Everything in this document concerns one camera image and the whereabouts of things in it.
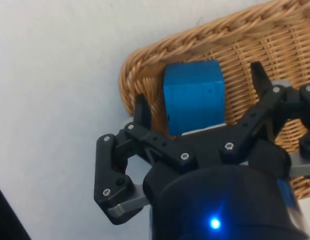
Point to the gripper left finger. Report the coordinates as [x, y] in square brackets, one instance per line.
[112, 162]

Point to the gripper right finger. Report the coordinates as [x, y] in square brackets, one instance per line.
[263, 100]

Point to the blue cube block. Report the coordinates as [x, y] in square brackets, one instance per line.
[194, 100]

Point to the wicker basket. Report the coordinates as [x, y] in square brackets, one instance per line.
[257, 37]

